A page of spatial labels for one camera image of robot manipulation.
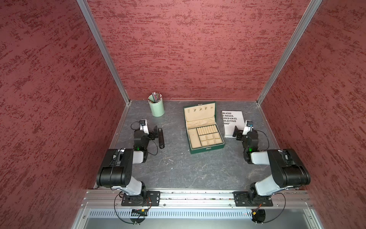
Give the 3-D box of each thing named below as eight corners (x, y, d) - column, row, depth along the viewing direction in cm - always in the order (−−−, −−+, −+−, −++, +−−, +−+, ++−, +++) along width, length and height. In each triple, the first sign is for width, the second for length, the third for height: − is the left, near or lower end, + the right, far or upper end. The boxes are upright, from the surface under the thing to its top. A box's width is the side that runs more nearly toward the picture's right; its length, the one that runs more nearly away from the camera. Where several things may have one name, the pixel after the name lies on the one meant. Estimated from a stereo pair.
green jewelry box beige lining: (190, 154, 92) (191, 141, 78) (184, 121, 109) (184, 105, 95) (223, 149, 94) (229, 135, 80) (211, 117, 112) (215, 101, 98)
